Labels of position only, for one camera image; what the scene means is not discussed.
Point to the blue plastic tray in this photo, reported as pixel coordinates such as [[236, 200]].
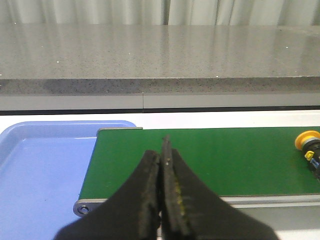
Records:
[[42, 169]]

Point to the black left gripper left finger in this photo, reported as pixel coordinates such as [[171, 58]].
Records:
[[131, 213]]

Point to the white pleated curtain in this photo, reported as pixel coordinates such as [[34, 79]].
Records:
[[163, 12]]

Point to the grey stone counter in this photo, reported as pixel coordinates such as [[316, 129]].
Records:
[[135, 68]]

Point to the aluminium conveyor frame rail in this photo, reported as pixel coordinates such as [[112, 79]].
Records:
[[83, 206]]

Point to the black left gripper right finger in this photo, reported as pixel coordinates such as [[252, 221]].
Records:
[[191, 211]]

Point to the green conveyor belt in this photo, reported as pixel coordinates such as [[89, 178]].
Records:
[[230, 161]]

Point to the yellow emergency push button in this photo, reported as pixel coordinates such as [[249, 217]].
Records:
[[309, 143]]

